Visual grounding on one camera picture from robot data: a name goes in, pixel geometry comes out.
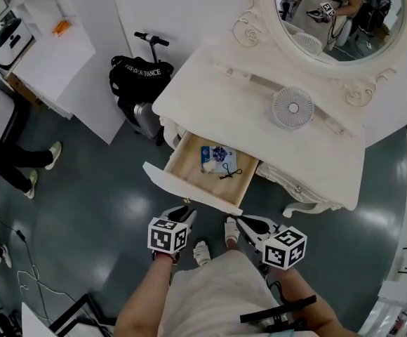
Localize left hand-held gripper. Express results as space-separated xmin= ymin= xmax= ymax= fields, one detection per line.
xmin=147 ymin=205 xmax=198 ymax=265

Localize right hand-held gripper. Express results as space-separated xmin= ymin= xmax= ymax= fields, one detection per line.
xmin=236 ymin=214 xmax=308 ymax=277

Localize large white wooden drawer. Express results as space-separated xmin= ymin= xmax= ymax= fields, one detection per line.
xmin=142 ymin=130 xmax=261 ymax=216

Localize person's right forearm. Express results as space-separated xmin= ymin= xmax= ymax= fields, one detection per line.
xmin=269 ymin=267 xmax=361 ymax=337

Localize person's left forearm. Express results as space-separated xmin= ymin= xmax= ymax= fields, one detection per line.
xmin=114 ymin=253 xmax=176 ymax=337

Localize white vanity dressing table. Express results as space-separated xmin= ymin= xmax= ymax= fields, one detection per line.
xmin=152 ymin=29 xmax=366 ymax=220

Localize low white jewellery drawer shelf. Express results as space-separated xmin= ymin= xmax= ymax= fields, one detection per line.
xmin=213 ymin=60 xmax=354 ymax=138

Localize person's white right shoe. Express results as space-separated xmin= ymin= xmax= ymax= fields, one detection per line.
xmin=224 ymin=216 xmax=241 ymax=249

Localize person's white shoe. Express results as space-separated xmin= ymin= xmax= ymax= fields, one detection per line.
xmin=224 ymin=216 xmax=241 ymax=249
xmin=192 ymin=239 xmax=213 ymax=267

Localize person's white left shoe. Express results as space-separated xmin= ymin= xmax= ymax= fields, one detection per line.
xmin=192 ymin=239 xmax=213 ymax=267

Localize light blue flat packet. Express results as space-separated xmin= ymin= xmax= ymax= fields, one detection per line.
xmin=200 ymin=145 xmax=239 ymax=173

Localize person's beige dress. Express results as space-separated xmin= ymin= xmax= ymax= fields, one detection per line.
xmin=157 ymin=249 xmax=288 ymax=337

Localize silver suitcase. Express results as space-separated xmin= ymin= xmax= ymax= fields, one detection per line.
xmin=116 ymin=96 xmax=165 ymax=146

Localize small white desk fan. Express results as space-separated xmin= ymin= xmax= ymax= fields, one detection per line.
xmin=272 ymin=86 xmax=316 ymax=131

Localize black backpack white lettering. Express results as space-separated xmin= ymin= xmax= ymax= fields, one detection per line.
xmin=108 ymin=55 xmax=175 ymax=100

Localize white rack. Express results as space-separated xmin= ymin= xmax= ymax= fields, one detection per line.
xmin=359 ymin=279 xmax=407 ymax=337

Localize white shelf desk unit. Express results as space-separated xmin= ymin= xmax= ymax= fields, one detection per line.
xmin=0 ymin=0 xmax=134 ymax=145

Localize cardboard box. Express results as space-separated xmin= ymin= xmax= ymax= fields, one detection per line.
xmin=6 ymin=72 xmax=44 ymax=109

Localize orange packet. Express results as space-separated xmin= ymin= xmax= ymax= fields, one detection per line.
xmin=52 ymin=19 xmax=72 ymax=37

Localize white round appliance black top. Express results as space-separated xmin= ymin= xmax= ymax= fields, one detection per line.
xmin=0 ymin=18 xmax=33 ymax=67

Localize black cord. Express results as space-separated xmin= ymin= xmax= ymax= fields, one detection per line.
xmin=219 ymin=162 xmax=243 ymax=180

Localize white floor cable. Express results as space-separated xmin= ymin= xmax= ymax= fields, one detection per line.
xmin=16 ymin=263 xmax=78 ymax=301

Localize black floor cable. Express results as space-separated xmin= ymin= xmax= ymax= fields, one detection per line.
xmin=0 ymin=201 xmax=50 ymax=322

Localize black scooter handlebar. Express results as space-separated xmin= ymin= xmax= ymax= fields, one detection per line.
xmin=134 ymin=31 xmax=171 ymax=65

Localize oval mirror ornate white frame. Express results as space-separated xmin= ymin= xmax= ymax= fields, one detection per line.
xmin=232 ymin=0 xmax=407 ymax=108

